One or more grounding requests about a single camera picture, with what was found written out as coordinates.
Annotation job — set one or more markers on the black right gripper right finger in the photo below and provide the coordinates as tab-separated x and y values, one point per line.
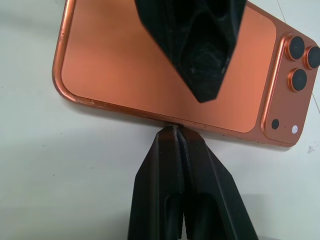
215	200

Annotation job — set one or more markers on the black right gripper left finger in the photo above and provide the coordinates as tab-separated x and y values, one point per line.
155	190

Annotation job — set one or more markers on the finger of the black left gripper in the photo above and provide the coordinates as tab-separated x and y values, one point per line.
200	37

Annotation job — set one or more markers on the orange smartphone with triple camera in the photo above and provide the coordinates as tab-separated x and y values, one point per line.
112	75

